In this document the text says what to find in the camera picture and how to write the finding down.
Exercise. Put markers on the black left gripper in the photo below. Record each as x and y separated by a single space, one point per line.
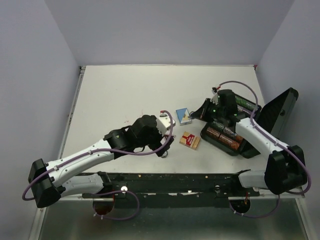
158 144

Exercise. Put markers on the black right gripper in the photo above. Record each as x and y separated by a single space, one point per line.
202 113

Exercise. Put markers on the blue playing card deck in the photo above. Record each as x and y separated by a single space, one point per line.
183 116

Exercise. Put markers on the blue ten poker chip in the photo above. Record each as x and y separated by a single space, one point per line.
165 155

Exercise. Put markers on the red Texas Hold'em card deck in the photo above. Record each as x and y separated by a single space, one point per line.
190 140

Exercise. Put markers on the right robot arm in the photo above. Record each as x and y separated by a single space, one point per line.
284 171

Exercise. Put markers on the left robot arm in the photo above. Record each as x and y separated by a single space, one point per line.
50 181

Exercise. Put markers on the black poker set case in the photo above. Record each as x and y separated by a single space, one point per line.
261 130

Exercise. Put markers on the orange black chip roll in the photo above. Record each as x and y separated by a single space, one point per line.
214 134

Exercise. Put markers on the tan blue chip roll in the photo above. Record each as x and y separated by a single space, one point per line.
229 132

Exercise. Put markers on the purple white chip roll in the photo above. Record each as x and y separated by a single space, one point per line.
247 109

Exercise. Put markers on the green purple chip roll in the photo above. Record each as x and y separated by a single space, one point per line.
243 102

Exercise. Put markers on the brown orange chip roll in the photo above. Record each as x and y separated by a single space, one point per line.
232 143

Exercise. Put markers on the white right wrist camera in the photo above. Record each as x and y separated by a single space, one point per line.
215 96

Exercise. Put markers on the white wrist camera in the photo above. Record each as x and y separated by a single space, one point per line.
163 123
215 96

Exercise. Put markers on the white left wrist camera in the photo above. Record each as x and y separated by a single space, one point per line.
163 123

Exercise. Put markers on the aluminium frame rail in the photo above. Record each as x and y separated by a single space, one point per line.
221 186

